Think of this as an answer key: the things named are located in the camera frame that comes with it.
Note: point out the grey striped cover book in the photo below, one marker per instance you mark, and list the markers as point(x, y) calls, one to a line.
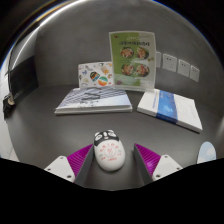
point(95, 100)

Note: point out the round light blue mouse pad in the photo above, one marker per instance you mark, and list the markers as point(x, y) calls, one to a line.
point(206, 151)

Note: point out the green menu sign stand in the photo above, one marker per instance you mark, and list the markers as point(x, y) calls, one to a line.
point(132, 60)

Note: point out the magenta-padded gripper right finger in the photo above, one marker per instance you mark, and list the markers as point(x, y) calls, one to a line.
point(166, 166)

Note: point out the white colourful sticker card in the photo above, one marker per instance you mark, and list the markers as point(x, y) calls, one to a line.
point(95, 75)

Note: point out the white panda-print computer mouse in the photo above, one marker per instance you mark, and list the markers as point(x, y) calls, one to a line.
point(109, 153)

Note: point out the white book with blue band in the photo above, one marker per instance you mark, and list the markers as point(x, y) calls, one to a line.
point(171, 108)

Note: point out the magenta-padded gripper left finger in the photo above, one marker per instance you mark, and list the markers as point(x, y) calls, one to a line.
point(61, 166)

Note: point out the black flat panel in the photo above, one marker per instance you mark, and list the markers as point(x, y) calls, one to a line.
point(23, 78)

